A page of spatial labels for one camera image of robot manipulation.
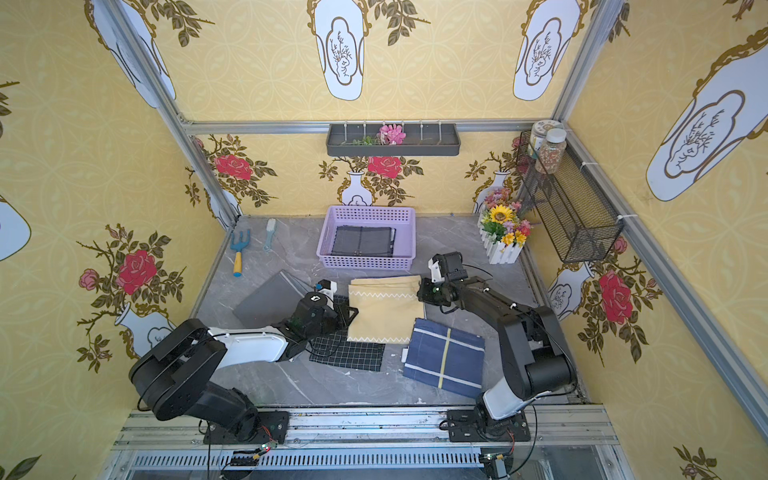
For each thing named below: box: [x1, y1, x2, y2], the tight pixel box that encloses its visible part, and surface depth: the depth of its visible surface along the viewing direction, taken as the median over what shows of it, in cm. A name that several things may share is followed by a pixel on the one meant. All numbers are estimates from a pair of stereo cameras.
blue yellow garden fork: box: [230, 229, 251, 278], surface depth 112 cm
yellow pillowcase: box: [347, 275, 425, 344], surface depth 91 cm
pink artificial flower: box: [376, 124, 407, 146], surface depth 90 cm
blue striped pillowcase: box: [403, 318, 486, 398], surface depth 86 cm
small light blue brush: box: [263, 218, 276, 252], surface depth 119 cm
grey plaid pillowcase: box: [332, 225, 397, 257], surface depth 116 cm
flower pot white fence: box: [478, 189, 532, 265], surface depth 100 cm
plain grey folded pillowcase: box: [233, 270, 315, 328], surface depth 100 cm
